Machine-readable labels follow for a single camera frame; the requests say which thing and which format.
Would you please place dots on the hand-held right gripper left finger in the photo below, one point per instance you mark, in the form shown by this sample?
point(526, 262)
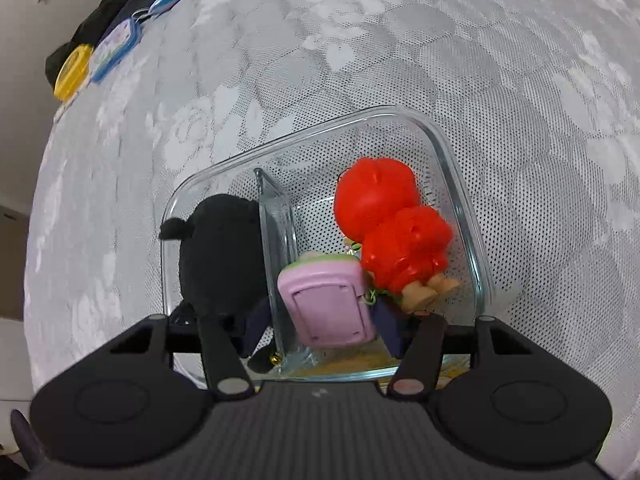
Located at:
point(255, 331)

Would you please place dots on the blue-framed toy tablet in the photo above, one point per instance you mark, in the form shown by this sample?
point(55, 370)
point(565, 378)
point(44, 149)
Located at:
point(116, 50)

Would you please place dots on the red-haired doll figure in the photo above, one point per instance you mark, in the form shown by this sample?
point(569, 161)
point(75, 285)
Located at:
point(375, 195)

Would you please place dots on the grey floral mattress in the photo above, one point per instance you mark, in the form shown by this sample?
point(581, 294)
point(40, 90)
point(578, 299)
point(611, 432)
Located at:
point(450, 60)

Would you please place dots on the blue white small scissors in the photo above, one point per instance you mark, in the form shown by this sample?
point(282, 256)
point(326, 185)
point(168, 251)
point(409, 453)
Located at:
point(162, 2)

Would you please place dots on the black cloth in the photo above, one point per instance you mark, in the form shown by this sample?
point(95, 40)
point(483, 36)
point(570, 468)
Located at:
point(100, 15)

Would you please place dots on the pink toy phone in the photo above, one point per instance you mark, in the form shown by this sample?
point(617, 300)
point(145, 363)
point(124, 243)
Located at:
point(325, 305)

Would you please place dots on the divided clear glass container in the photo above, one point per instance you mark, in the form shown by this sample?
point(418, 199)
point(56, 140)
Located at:
point(320, 160)

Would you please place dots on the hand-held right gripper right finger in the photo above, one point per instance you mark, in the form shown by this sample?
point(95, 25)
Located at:
point(393, 327)

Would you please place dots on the black plush toy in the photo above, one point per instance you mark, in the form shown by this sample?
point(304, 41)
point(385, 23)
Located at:
point(220, 250)

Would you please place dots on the yellow toy case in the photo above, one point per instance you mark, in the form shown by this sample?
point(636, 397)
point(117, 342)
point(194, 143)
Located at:
point(72, 72)

